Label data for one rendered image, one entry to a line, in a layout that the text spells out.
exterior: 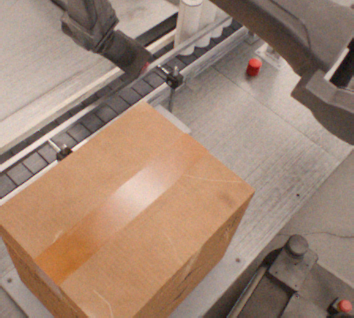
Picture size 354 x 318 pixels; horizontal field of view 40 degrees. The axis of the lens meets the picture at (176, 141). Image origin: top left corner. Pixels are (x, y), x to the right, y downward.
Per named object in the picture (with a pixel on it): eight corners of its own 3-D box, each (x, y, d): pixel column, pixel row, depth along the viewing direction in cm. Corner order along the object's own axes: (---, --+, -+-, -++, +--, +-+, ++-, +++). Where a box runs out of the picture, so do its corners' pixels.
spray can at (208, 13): (201, 32, 128) (215, -36, 111) (212, 45, 125) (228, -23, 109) (185, 38, 126) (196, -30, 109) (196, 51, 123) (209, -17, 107)
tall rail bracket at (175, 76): (156, 97, 120) (161, 49, 106) (178, 114, 117) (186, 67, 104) (147, 104, 118) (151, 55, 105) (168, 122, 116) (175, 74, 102)
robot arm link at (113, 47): (102, 57, 92) (117, 31, 91) (76, 41, 94) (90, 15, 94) (118, 65, 98) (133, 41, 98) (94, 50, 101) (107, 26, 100)
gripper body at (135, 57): (121, 31, 106) (105, 19, 99) (155, 56, 103) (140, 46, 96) (104, 55, 107) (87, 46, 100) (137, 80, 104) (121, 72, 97)
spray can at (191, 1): (180, 39, 125) (190, -30, 109) (197, 48, 124) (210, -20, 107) (169, 50, 122) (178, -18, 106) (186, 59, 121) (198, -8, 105)
